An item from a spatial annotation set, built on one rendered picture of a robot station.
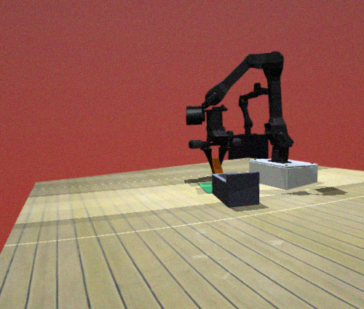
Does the orange l-shaped part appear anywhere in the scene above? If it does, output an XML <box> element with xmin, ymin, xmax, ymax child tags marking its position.
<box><xmin>211</xmin><ymin>158</ymin><xmax>223</xmax><ymax>174</ymax></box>

